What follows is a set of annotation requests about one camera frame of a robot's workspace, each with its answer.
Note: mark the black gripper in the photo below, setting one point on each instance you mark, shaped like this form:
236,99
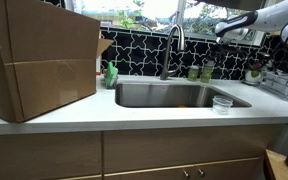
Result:
220,50

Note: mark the tall green bottle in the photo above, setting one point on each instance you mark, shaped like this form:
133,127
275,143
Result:
207,71

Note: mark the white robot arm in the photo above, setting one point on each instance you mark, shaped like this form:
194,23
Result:
269,19

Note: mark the short green bottle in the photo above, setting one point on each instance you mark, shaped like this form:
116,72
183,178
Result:
193,73

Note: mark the small potted plant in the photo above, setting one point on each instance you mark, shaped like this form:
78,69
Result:
254,76

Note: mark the clear plastic cup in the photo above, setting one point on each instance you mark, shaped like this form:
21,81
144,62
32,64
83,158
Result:
221,104

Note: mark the orange object in sink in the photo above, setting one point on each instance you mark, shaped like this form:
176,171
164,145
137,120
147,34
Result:
182,106

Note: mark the dish drying rack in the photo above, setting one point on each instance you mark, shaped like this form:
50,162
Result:
275,83

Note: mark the stainless steel sink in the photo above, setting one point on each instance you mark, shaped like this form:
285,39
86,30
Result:
157,95

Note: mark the wooden cabinet front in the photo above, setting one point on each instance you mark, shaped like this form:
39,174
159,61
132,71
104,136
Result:
223,153

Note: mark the green sponge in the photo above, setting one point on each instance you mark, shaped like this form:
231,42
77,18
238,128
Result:
110,76

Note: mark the metal cabinet knob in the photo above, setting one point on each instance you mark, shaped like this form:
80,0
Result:
186,175
201,172

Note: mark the cardboard box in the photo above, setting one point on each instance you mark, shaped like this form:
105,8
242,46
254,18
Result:
47,58

